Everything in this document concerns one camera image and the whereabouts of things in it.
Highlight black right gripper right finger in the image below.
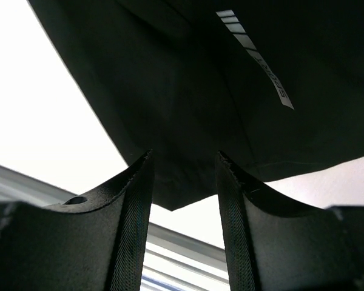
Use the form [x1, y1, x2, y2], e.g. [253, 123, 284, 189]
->
[215, 152, 364, 290]

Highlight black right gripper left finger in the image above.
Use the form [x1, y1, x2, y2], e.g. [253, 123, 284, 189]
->
[0, 152, 154, 290]

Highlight black shorts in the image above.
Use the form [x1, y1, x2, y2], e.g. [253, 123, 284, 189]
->
[30, 1, 364, 210]

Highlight aluminium mounting rail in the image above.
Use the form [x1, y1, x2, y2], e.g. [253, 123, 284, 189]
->
[0, 166, 230, 290]

